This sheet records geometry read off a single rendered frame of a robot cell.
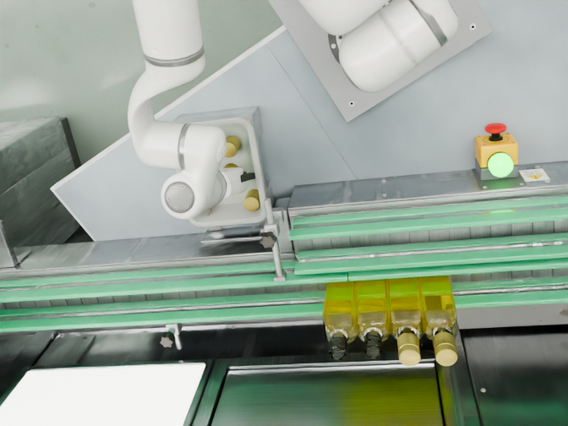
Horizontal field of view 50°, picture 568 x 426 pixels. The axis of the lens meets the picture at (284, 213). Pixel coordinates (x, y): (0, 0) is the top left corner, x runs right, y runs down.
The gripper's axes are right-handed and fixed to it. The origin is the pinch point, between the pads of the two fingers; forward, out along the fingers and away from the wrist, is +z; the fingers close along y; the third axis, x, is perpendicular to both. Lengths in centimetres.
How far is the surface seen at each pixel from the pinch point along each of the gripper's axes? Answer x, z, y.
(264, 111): 12.0, 6.6, 8.0
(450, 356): -30, -25, 38
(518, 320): -37, 6, 54
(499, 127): 3, 4, 53
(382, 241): -16.5, 0.8, 28.9
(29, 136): 16, 51, -75
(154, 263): -16.3, 0.6, -19.2
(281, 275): -19.6, -6.9, 9.3
